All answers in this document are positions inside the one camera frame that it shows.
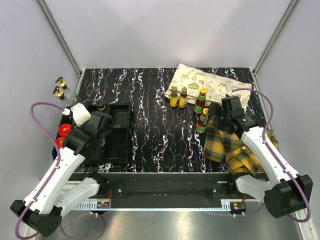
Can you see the red lid chili jar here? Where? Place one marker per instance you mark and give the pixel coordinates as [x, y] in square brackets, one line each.
[64, 129]
[59, 141]

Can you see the tall green label sauce bottle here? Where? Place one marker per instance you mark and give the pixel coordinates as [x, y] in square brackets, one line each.
[200, 101]

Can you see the clear pump bottle gold top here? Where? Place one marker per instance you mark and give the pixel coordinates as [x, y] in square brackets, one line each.
[67, 91]

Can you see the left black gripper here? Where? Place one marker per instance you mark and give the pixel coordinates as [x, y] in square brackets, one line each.
[82, 127]

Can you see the black compartment organizer tray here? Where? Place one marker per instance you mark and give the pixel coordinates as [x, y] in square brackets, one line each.
[116, 148]

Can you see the yellow label bottle brown cap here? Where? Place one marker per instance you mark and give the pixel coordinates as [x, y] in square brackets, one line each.
[173, 97]

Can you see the cream printed cloth bag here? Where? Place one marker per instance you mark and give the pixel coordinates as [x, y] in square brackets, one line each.
[217, 86]

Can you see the short green label sauce bottle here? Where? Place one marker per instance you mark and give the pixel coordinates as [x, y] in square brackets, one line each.
[201, 126]

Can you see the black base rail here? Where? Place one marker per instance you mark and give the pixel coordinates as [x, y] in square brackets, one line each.
[171, 190]

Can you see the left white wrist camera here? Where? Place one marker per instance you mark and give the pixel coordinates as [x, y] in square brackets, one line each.
[79, 113]

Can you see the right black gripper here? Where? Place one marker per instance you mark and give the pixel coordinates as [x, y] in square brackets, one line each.
[216, 109]

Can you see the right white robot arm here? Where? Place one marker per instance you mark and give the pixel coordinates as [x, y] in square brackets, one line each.
[286, 191]

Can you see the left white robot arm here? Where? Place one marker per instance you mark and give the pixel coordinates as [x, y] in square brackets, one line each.
[45, 207]

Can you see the yellow plaid cloth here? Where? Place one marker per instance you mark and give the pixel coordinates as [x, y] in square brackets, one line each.
[230, 151]

